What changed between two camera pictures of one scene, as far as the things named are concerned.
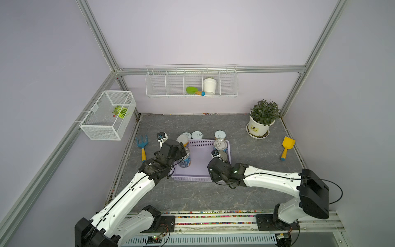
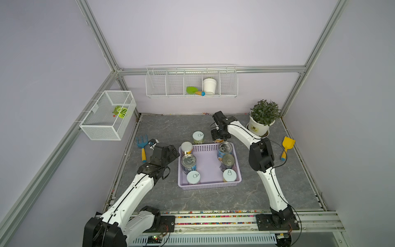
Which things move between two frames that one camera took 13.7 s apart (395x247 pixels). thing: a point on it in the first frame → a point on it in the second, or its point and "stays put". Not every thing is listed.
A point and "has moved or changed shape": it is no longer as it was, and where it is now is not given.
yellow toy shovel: x=288 y=143 stays put
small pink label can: x=187 y=134 → x=193 y=177
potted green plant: x=263 y=115 stays put
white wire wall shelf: x=216 y=81 stays put
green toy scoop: x=192 y=90 stays put
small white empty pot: x=209 y=86 stays put
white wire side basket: x=108 y=119 stays put
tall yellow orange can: x=184 y=140 has moved or changed shape
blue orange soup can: x=220 y=144 has moved or changed shape
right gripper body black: x=213 y=177 → x=218 y=133
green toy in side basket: x=123 y=112 stays put
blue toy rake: x=142 y=144 stays put
